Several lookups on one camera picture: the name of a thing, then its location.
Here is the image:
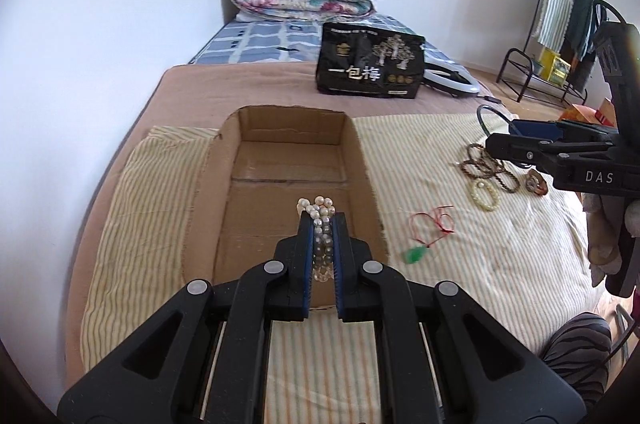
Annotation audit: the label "red strap wristwatch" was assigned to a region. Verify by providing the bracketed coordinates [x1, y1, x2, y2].
[524, 169, 548, 197]

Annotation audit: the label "long brown bead mala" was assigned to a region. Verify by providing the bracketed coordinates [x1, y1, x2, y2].
[458, 144, 521, 193]

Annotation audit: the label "white pearl bracelet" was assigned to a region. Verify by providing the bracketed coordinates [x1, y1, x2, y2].
[296, 195, 338, 283]

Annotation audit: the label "cream bead bracelet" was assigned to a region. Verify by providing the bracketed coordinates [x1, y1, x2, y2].
[468, 177, 501, 212]

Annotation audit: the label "red cord green pendant necklace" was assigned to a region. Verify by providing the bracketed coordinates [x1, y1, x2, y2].
[403, 203, 456, 265]

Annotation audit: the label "gloved right hand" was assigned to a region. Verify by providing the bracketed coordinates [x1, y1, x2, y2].
[582, 193, 625, 287]

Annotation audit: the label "orange covered low table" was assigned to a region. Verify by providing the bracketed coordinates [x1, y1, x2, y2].
[559, 104, 616, 127]

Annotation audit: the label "black clothes rack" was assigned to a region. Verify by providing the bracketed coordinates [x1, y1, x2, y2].
[497, 0, 601, 105]

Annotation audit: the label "yellow green box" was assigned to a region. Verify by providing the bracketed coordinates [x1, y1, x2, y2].
[539, 47, 570, 86]

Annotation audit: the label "dark hanging clothes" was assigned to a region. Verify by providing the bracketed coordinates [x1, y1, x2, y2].
[560, 0, 597, 94]

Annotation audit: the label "open brown cardboard box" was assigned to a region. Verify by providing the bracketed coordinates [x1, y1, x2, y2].
[181, 105, 388, 285]

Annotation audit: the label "yellow striped towel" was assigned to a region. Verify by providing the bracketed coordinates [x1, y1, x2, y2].
[67, 114, 601, 423]

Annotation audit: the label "striped hanging towel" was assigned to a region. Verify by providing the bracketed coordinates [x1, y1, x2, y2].
[532, 0, 574, 53]

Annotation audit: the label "bed with brown blanket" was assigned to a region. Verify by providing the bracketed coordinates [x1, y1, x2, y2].
[64, 10, 612, 424]

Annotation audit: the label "black snack bag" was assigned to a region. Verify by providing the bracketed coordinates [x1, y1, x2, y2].
[316, 22, 425, 99]

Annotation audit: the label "blue checkered bed sheet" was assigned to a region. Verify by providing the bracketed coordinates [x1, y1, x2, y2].
[188, 10, 467, 67]

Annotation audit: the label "white ring light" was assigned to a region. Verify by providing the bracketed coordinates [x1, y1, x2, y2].
[423, 62, 480, 97]

